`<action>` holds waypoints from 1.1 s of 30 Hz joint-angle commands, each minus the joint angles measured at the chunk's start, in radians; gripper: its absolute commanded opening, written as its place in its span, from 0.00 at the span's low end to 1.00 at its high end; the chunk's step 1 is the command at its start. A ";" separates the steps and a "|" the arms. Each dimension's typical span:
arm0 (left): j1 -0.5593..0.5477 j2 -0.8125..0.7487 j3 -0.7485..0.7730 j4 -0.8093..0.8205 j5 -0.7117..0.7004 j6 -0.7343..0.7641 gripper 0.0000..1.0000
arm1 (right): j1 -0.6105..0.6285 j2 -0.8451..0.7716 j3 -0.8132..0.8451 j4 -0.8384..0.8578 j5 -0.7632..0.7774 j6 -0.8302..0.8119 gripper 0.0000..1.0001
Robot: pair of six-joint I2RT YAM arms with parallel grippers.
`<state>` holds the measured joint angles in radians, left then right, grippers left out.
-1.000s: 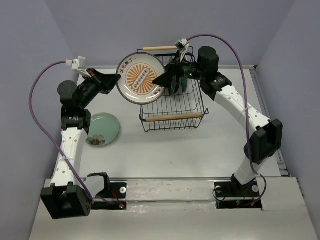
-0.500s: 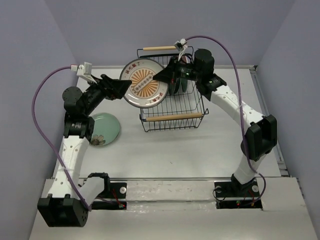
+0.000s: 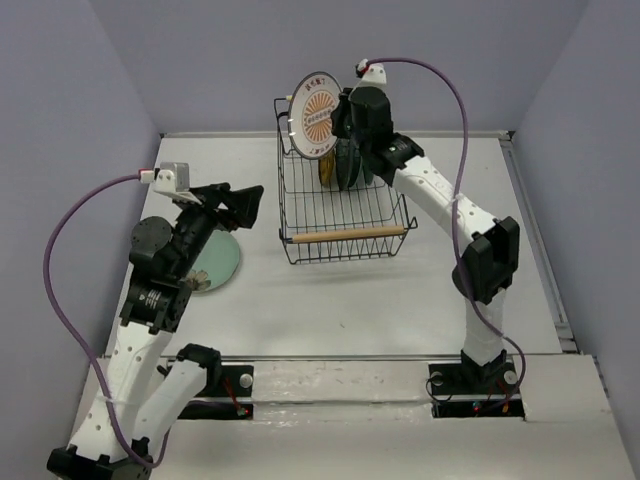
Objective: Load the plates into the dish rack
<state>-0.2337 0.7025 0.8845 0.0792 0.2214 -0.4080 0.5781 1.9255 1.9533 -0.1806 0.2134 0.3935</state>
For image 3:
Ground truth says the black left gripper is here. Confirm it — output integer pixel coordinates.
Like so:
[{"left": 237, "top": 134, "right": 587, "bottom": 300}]
[{"left": 173, "top": 181, "right": 265, "bottom": 277}]

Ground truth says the white plate orange sunburst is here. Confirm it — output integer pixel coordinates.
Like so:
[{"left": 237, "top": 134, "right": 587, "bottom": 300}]
[{"left": 288, "top": 71, "right": 341, "bottom": 160}]

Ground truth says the large dark teal plate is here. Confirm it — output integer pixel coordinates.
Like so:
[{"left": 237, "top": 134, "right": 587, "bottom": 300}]
[{"left": 335, "top": 139, "right": 361, "bottom": 191}]

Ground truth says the yellow brown rimmed plate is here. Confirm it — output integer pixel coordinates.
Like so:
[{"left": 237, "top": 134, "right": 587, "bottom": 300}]
[{"left": 318, "top": 151, "right": 335, "bottom": 188}]

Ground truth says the red teal flower plate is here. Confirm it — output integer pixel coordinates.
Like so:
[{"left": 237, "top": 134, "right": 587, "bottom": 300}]
[{"left": 361, "top": 160, "right": 375, "bottom": 186}]

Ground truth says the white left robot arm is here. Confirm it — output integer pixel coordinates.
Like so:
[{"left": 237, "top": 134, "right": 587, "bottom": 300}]
[{"left": 47, "top": 183, "right": 264, "bottom": 479}]

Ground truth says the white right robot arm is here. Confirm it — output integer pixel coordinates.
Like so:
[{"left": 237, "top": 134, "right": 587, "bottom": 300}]
[{"left": 331, "top": 86, "right": 520, "bottom": 398}]

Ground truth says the pale green plate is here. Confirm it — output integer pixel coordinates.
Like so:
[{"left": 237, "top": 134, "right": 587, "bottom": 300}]
[{"left": 185, "top": 230, "right": 241, "bottom": 294}]

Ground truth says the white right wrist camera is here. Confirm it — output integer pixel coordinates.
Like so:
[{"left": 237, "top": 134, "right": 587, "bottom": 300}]
[{"left": 354, "top": 59, "right": 387, "bottom": 91}]

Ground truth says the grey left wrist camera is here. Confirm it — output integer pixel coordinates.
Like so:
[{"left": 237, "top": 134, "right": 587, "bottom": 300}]
[{"left": 153, "top": 162, "right": 193, "bottom": 201}]

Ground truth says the black wire dish rack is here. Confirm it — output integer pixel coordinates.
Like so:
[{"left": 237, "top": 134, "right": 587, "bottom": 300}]
[{"left": 273, "top": 97, "right": 418, "bottom": 265}]

